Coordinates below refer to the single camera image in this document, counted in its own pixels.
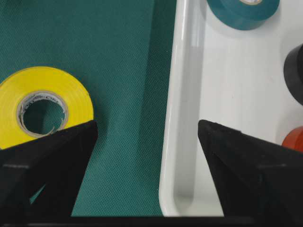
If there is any green table cloth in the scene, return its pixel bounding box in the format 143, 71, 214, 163
0, 0, 176, 216

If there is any green tape roll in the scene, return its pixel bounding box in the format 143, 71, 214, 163
207, 0, 280, 31

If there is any white plastic tray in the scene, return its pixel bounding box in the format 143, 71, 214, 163
159, 0, 303, 216

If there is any black tape roll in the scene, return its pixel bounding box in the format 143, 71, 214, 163
284, 44, 303, 105

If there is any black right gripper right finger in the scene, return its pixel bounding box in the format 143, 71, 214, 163
197, 120, 303, 227

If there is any red tape roll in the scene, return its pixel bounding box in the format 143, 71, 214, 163
282, 126, 303, 153

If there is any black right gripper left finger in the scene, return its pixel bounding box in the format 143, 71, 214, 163
0, 120, 98, 225

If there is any yellow tape roll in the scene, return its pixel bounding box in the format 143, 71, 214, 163
0, 66, 95, 150

